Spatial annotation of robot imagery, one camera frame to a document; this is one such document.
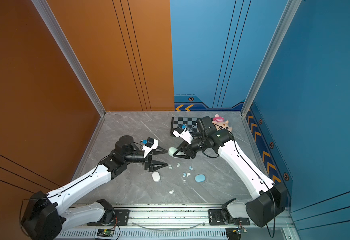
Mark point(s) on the left aluminium corner post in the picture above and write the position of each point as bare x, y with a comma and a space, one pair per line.
60, 38

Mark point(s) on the pink plush toy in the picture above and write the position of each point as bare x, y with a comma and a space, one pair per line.
220, 123

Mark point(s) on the right aluminium corner post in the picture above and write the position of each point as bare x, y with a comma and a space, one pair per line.
278, 36

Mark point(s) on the white earbud case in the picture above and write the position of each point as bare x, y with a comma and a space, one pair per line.
156, 177

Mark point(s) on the aluminium corner post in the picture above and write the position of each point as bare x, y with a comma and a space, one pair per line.
278, 36
60, 38

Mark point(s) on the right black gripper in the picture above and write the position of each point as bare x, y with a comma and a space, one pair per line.
191, 153

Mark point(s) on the blue earbud case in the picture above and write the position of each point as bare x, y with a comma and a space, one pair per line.
200, 178

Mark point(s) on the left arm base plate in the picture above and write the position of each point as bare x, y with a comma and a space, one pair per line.
112, 218

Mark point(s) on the right green circuit board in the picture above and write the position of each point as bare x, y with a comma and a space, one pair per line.
240, 230

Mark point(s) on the left green circuit board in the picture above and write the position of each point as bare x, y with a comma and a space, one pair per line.
105, 233

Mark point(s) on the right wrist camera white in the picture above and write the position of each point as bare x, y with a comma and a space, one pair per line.
183, 132

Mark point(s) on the mint green earbud case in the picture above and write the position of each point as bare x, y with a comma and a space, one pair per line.
172, 151

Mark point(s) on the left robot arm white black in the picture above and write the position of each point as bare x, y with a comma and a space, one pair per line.
47, 215

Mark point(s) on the green circuit board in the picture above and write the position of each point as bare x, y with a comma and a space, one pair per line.
105, 233
240, 230

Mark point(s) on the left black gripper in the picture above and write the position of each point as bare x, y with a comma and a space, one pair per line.
150, 164

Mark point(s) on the black grey checkerboard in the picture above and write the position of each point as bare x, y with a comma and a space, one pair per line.
190, 123

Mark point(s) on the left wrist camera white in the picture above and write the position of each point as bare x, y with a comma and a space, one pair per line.
149, 145

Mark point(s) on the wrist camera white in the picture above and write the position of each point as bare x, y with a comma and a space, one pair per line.
183, 132
149, 145

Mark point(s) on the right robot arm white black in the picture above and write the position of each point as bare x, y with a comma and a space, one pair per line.
269, 197

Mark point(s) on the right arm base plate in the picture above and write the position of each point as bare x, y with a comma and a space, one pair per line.
218, 217

